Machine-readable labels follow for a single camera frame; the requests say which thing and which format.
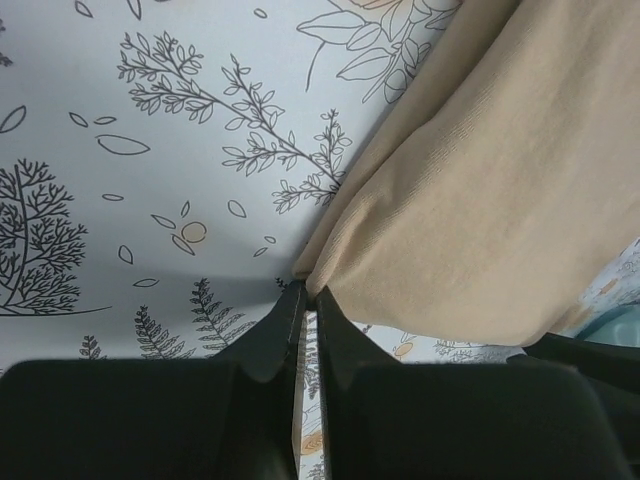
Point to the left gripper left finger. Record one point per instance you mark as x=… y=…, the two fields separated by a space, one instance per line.
x=232 y=416

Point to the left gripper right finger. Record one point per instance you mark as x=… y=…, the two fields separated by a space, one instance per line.
x=522 y=419

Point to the tan t shirt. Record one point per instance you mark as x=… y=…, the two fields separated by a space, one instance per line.
x=503 y=181

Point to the teal plastic basket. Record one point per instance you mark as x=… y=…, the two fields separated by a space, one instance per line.
x=618 y=327

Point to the floral table cloth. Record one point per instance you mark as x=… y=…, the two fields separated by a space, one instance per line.
x=165 y=163

